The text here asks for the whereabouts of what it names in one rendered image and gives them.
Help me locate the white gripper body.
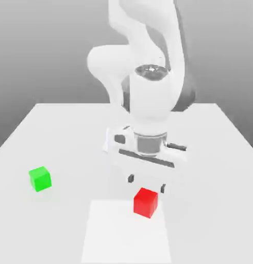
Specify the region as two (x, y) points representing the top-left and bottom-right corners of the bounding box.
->
(108, 148), (187, 186)

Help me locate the small red cube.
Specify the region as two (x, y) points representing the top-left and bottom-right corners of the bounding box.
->
(133, 187), (159, 219)

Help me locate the small green cube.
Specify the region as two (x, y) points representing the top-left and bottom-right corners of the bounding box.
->
(28, 166), (53, 193)

